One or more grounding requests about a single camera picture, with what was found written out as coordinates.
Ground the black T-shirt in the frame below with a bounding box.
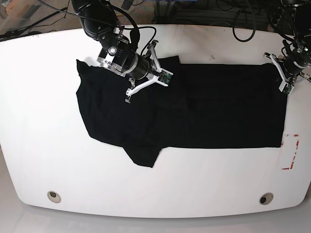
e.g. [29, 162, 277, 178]
[76, 56, 287, 167]

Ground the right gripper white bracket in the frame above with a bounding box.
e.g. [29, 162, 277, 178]
[125, 40, 173, 103]

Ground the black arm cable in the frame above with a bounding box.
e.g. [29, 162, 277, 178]
[232, 7, 257, 44]
[36, 0, 157, 59]

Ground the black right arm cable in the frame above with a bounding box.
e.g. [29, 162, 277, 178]
[36, 0, 157, 59]

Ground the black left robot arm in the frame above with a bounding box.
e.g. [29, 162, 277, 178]
[264, 0, 311, 95]

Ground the left table cable grommet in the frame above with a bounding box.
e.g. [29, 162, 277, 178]
[47, 191, 61, 203]

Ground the black tripod stand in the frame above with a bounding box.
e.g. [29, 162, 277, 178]
[0, 6, 73, 41]

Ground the black metal frame on floor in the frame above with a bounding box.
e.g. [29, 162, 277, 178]
[152, 0, 180, 24]

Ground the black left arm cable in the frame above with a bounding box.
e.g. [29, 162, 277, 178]
[232, 7, 257, 44]

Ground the red tape rectangle marking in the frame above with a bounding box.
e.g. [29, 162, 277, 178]
[278, 134, 300, 170]

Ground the right table cable grommet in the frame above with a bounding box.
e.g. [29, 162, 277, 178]
[259, 193, 274, 205]

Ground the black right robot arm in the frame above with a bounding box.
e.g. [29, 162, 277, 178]
[71, 0, 173, 102]

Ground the table cable grommet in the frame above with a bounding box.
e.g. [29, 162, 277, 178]
[259, 193, 274, 205]
[47, 191, 61, 203]

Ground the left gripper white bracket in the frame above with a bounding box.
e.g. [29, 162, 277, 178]
[264, 52, 311, 95]

